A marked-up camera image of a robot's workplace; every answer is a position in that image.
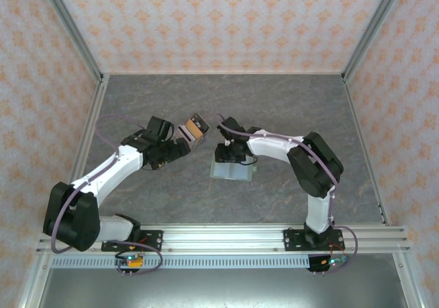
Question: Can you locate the green card holder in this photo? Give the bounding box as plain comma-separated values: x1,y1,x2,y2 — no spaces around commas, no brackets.
209,153,259,182

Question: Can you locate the black card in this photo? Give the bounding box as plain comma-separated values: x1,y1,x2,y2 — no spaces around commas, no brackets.
191,113,211,133

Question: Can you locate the left controller board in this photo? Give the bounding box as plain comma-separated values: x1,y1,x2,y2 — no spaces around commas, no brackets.
115,252,145,271

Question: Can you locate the controller board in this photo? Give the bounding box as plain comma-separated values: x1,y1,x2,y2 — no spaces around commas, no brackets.
322,254,349,268
115,252,145,271

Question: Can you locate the grey metal panel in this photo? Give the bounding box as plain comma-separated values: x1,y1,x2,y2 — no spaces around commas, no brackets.
37,268,412,308

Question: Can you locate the right controller board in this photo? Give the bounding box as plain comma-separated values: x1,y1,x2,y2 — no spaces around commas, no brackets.
322,254,349,268

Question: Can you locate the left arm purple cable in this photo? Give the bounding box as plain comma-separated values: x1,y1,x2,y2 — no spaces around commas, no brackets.
50,114,164,276

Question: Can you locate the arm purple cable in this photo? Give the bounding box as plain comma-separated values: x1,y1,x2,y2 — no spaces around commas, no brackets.
215,114,360,275
50,114,164,276

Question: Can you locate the left aluminium side rail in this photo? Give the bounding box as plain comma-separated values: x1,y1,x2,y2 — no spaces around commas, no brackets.
54,74,110,226

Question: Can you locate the aluminium side rail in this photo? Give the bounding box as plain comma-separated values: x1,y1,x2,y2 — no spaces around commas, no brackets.
54,74,110,226
342,74,392,226

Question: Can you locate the aluminium mounting rail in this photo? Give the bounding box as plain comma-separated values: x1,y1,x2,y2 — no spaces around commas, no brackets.
36,224,412,254

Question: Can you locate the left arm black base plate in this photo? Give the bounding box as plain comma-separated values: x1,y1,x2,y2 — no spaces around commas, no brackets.
101,230,164,252

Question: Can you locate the slotted grey cable duct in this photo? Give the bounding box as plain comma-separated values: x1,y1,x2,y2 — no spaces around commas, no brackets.
50,255,311,270

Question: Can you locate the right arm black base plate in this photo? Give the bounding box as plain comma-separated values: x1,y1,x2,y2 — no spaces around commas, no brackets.
283,228,344,252

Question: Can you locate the right aluminium side rail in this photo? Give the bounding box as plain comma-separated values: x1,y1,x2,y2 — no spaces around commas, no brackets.
342,74,392,226

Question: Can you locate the left aluminium corner post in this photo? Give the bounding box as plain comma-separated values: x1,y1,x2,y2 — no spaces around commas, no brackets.
36,0,106,82

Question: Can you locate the aluminium corner post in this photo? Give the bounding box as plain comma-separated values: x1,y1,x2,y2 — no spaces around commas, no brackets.
341,0,409,82
36,0,106,82

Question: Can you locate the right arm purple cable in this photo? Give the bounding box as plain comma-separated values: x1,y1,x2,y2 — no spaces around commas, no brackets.
215,114,360,275

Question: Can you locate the right aluminium corner post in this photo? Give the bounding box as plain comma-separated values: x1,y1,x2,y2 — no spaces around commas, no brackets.
341,0,409,82

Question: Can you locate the left aluminium frame leg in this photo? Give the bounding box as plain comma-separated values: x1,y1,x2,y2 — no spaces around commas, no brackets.
19,252,52,308

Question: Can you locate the aluminium frame leg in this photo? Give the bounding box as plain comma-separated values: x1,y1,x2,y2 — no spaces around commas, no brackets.
19,252,52,308
392,252,423,308

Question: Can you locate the right aluminium frame leg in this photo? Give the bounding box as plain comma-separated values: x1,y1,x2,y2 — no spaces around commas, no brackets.
392,252,423,308

